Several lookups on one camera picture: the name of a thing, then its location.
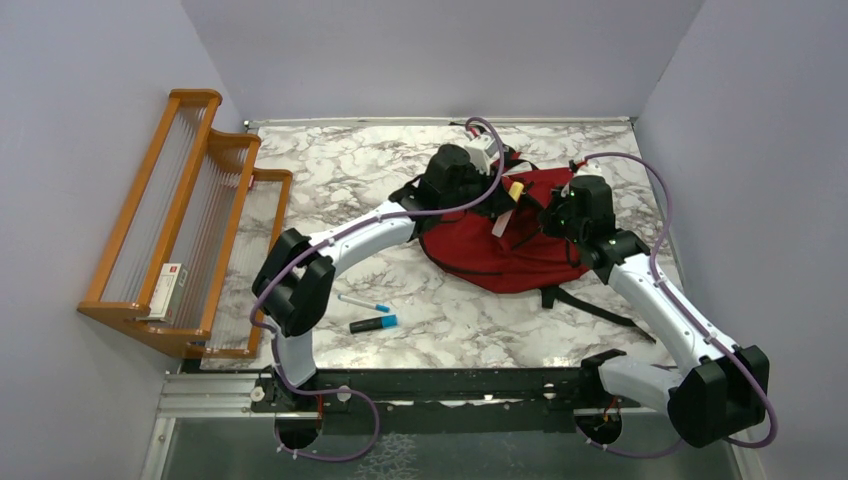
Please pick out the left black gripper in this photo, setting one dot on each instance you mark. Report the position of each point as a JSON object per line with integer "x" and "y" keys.
{"x": 498, "y": 202}

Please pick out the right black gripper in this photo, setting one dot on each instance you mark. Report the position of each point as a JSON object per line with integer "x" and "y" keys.
{"x": 548, "y": 216}

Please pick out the yellow orange highlighter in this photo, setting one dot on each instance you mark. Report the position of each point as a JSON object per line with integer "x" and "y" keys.
{"x": 514, "y": 193}

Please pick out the red backpack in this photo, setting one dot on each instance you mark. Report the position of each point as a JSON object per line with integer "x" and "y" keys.
{"x": 523, "y": 259}

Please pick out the blue white pen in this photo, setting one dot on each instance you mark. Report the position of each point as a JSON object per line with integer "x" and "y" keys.
{"x": 364, "y": 303}

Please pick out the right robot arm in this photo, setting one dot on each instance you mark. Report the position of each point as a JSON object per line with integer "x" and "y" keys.
{"x": 717, "y": 388}

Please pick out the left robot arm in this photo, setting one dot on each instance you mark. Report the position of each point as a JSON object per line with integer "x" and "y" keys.
{"x": 293, "y": 286}

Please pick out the black blue highlighter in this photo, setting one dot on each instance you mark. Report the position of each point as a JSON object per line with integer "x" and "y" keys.
{"x": 372, "y": 324}

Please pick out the wooden rack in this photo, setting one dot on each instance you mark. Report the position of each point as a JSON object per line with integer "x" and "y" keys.
{"x": 188, "y": 204}

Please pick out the white red box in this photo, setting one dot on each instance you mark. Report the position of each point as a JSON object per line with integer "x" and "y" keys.
{"x": 168, "y": 293}

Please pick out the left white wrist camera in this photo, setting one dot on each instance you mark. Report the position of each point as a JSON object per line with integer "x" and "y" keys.
{"x": 483, "y": 152}

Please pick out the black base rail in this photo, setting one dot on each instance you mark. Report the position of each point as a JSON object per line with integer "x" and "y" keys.
{"x": 434, "y": 401}

